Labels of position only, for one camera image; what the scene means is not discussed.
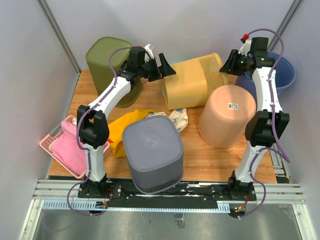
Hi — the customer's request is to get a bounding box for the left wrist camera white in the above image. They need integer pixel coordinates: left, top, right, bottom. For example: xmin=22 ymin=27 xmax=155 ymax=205
xmin=143 ymin=43 xmax=155 ymax=63

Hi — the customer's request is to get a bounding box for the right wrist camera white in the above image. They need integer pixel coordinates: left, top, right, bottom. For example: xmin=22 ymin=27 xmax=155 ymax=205
xmin=238 ymin=39 xmax=252 ymax=56

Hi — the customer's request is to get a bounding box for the peach plastic bucket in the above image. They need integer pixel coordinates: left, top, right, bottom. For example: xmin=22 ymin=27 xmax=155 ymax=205
xmin=198 ymin=84 xmax=256 ymax=148

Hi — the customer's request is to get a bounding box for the blue plastic bucket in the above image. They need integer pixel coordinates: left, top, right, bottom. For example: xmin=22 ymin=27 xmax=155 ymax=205
xmin=235 ymin=57 xmax=296 ymax=103

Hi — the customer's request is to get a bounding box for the yellow mesh basket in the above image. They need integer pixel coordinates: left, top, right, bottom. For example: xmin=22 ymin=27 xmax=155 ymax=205
xmin=161 ymin=53 xmax=229 ymax=110

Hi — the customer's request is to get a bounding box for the pink cloth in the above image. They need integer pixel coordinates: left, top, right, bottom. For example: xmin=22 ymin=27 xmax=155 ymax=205
xmin=50 ymin=116 xmax=87 ymax=177

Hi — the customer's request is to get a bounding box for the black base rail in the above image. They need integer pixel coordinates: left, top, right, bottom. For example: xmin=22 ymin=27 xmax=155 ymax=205
xmin=77 ymin=178 xmax=257 ymax=211

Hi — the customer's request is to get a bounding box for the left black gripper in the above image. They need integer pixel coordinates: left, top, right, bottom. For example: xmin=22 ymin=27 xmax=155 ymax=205
xmin=139 ymin=53 xmax=177 ymax=83

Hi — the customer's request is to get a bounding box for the green mesh basket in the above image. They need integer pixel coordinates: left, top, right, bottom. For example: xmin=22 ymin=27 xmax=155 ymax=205
xmin=85 ymin=36 xmax=132 ymax=95

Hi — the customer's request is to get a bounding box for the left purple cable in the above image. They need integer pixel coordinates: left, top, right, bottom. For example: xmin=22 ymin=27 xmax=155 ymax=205
xmin=66 ymin=45 xmax=143 ymax=216

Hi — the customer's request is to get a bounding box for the grey plastic basket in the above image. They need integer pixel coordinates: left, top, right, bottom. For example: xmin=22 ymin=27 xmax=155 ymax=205
xmin=122 ymin=115 xmax=184 ymax=195

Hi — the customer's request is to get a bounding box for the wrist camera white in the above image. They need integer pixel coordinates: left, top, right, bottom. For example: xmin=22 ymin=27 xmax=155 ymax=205
xmin=143 ymin=43 xmax=155 ymax=63
xmin=238 ymin=39 xmax=252 ymax=56

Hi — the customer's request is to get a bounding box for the white dinosaur print cloth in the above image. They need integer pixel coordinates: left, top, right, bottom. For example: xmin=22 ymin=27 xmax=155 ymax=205
xmin=146 ymin=108 xmax=189 ymax=133

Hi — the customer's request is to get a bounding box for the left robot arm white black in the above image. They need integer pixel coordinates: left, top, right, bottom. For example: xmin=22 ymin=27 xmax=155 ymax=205
xmin=76 ymin=45 xmax=176 ymax=198

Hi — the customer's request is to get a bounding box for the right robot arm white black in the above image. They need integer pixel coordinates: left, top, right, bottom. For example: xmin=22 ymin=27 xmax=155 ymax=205
xmin=220 ymin=34 xmax=290 ymax=200

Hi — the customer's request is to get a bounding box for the yellow garment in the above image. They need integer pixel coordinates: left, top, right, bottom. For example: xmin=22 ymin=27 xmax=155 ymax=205
xmin=107 ymin=109 xmax=155 ymax=158

